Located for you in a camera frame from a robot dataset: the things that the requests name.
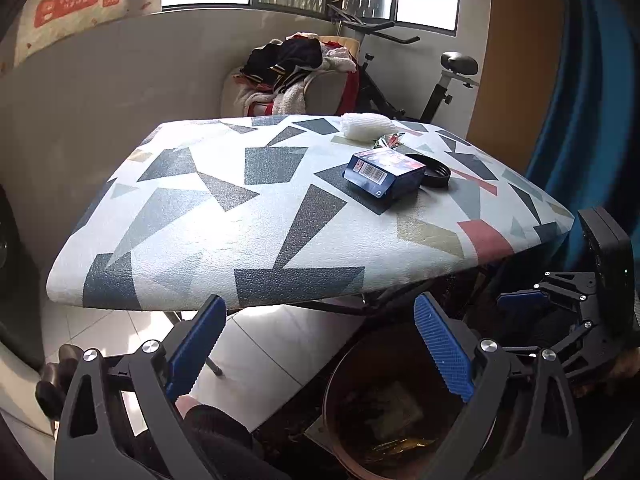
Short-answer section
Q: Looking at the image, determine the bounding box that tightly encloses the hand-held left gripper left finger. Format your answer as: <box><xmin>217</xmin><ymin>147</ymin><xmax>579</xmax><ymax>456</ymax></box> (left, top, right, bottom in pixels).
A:
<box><xmin>54</xmin><ymin>294</ymin><xmax>228</xmax><ymax>480</ymax></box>

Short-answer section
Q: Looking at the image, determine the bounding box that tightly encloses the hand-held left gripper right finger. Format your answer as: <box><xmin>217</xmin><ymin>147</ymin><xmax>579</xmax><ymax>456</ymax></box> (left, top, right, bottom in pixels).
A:
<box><xmin>414</xmin><ymin>292</ymin><xmax>586</xmax><ymax>480</ymax></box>

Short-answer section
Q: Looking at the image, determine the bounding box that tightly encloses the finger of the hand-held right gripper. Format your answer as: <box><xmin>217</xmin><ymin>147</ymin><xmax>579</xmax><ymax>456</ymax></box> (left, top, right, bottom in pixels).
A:
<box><xmin>496</xmin><ymin>270</ymin><xmax>601</xmax><ymax>313</ymax></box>
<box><xmin>500</xmin><ymin>317</ymin><xmax>626</xmax><ymax>381</ymax></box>

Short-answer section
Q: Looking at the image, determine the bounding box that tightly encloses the brown round trash bin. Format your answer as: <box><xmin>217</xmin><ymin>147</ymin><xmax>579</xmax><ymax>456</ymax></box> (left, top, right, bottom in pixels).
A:
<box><xmin>322</xmin><ymin>320</ymin><xmax>501</xmax><ymax>480</ymax></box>

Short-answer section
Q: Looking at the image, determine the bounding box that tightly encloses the black round lid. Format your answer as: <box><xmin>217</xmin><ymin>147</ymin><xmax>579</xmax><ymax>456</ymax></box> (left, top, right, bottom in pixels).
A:
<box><xmin>404</xmin><ymin>153</ymin><xmax>452</xmax><ymax>190</ymax></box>

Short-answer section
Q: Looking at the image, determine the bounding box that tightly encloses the blue cardboard pack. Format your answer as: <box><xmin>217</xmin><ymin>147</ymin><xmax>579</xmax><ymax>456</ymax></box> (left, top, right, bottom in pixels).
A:
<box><xmin>342</xmin><ymin>149</ymin><xmax>427</xmax><ymax>202</ymax></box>

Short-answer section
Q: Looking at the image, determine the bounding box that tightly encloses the white foam fruit net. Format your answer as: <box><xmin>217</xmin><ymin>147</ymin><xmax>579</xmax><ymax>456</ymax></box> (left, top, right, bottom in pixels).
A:
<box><xmin>341</xmin><ymin>112</ymin><xmax>393</xmax><ymax>142</ymax></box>

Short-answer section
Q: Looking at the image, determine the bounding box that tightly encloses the person's leg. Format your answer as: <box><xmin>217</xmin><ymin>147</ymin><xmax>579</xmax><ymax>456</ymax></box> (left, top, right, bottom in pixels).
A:
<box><xmin>177</xmin><ymin>396</ymin><xmax>281</xmax><ymax>480</ymax></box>

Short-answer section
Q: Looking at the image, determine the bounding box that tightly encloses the geometric patterned folding table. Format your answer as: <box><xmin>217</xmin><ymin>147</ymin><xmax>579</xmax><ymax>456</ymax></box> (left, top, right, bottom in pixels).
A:
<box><xmin>46</xmin><ymin>114</ymin><xmax>576</xmax><ymax>377</ymax></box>

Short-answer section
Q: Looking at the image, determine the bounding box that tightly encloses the dark brown rounded object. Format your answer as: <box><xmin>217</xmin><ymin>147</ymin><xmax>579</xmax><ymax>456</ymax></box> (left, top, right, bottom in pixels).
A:
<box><xmin>35</xmin><ymin>345</ymin><xmax>81</xmax><ymax>418</ymax></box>

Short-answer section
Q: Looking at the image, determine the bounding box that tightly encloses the blue curtain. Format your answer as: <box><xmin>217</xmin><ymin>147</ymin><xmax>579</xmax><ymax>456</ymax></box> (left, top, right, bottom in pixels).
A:
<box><xmin>525</xmin><ymin>0</ymin><xmax>640</xmax><ymax>281</ymax></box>

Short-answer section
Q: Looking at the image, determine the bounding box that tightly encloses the washing machine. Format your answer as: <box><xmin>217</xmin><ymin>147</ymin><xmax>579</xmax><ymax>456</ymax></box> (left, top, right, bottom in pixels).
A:
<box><xmin>0</xmin><ymin>180</ymin><xmax>58</xmax><ymax>461</ymax></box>

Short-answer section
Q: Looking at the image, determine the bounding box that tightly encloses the brown wooden door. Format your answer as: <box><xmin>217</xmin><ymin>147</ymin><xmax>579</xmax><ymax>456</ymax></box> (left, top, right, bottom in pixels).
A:
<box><xmin>467</xmin><ymin>0</ymin><xmax>566</xmax><ymax>173</ymax></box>

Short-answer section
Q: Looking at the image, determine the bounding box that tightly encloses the black exercise bike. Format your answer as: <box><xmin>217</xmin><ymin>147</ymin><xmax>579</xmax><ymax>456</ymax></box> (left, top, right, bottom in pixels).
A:
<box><xmin>327</xmin><ymin>5</ymin><xmax>481</xmax><ymax>126</ymax></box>

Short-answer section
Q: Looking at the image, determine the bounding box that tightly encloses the white fleece blanket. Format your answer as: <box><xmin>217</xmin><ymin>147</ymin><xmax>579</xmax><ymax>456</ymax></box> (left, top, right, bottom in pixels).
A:
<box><xmin>232</xmin><ymin>77</ymin><xmax>308</xmax><ymax>117</ymax></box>

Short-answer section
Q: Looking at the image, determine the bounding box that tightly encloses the beige chair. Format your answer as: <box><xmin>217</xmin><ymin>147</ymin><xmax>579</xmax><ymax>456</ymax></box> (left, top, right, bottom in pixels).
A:
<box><xmin>221</xmin><ymin>35</ymin><xmax>362</xmax><ymax>118</ymax></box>

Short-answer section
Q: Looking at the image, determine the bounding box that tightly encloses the black striped jacket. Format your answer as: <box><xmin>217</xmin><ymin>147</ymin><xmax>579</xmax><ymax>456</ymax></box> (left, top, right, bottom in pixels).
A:
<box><xmin>240</xmin><ymin>39</ymin><xmax>323</xmax><ymax>93</ymax></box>

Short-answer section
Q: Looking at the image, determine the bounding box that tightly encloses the white fluffy towel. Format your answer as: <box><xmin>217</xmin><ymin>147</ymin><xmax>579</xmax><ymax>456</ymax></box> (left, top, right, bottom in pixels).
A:
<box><xmin>320</xmin><ymin>47</ymin><xmax>358</xmax><ymax>73</ymax></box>

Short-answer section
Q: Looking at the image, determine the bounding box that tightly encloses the beige printed flat carton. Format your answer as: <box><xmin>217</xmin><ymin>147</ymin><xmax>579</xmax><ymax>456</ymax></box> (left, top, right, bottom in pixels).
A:
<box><xmin>14</xmin><ymin>0</ymin><xmax>168</xmax><ymax>68</ymax></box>

